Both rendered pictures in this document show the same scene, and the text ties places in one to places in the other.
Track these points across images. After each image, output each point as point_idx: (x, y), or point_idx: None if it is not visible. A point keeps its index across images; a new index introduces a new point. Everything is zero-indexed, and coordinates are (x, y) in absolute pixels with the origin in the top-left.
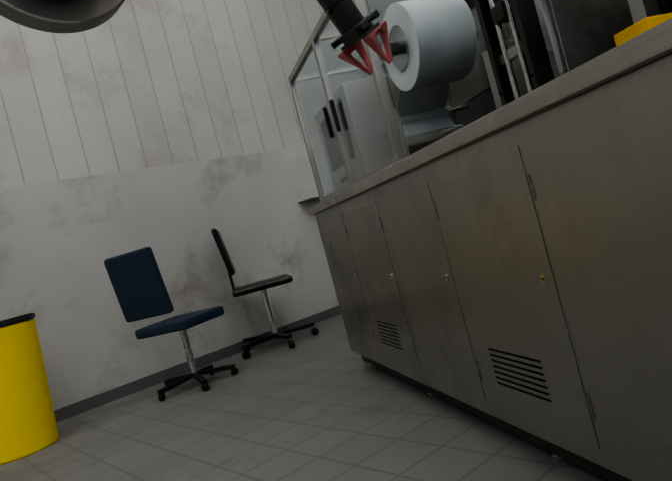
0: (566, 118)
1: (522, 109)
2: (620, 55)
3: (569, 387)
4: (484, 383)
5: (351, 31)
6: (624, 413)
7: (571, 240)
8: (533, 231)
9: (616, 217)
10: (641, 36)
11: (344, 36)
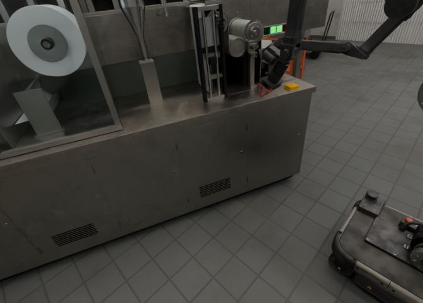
0: (267, 106)
1: (259, 104)
2: (296, 93)
3: (240, 178)
4: (190, 202)
5: (279, 83)
6: (259, 174)
7: (257, 138)
8: (242, 139)
9: (274, 129)
10: (302, 90)
11: (277, 84)
